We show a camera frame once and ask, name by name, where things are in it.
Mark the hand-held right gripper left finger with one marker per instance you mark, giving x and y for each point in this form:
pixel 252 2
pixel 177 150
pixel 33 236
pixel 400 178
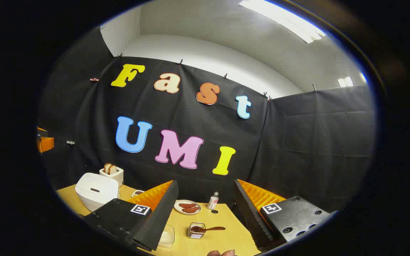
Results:
pixel 162 213

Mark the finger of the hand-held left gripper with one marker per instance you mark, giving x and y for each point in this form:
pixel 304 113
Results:
pixel 46 144

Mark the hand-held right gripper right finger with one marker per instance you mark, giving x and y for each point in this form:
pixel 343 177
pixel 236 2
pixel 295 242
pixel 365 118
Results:
pixel 249 217

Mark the dark wooden spoon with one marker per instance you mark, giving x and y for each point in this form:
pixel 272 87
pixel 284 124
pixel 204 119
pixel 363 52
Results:
pixel 208 229

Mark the white rice cooker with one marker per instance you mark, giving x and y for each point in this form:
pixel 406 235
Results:
pixel 96 192

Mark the white round plate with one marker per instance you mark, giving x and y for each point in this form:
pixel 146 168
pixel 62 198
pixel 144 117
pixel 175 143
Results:
pixel 177 207

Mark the clear glass tray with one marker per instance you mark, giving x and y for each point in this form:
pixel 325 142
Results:
pixel 167 238

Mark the red meat piece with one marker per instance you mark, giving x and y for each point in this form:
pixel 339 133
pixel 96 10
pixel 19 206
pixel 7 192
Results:
pixel 188 205
pixel 190 210

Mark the white divided grain dish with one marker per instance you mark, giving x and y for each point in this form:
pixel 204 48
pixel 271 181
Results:
pixel 137 193

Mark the clear bottle pink label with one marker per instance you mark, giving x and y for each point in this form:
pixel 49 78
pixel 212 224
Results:
pixel 212 202

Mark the white toaster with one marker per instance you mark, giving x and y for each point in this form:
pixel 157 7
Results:
pixel 117 176

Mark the toast slice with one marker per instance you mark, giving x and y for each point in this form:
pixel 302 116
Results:
pixel 112 169
pixel 106 168

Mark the black backdrop cloth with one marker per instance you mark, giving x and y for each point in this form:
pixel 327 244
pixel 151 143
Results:
pixel 190 113

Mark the small ceiling light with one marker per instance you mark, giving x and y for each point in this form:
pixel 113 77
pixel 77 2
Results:
pixel 345 81

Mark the long ceiling light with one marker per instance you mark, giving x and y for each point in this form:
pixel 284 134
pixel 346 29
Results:
pixel 283 19

